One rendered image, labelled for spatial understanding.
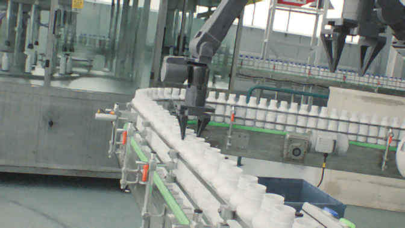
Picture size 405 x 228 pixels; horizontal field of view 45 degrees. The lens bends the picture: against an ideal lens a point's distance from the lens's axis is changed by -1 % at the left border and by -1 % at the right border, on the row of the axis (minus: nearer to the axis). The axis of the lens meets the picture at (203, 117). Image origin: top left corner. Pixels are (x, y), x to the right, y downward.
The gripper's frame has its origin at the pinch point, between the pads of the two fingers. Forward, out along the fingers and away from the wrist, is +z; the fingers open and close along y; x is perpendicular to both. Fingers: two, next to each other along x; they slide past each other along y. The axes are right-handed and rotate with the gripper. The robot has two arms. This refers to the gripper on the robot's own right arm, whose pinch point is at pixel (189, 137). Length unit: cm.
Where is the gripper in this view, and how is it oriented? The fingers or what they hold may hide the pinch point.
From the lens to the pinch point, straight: 134.8
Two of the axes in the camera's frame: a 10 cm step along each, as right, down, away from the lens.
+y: -9.5, -1.0, -2.9
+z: -1.4, 9.8, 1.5
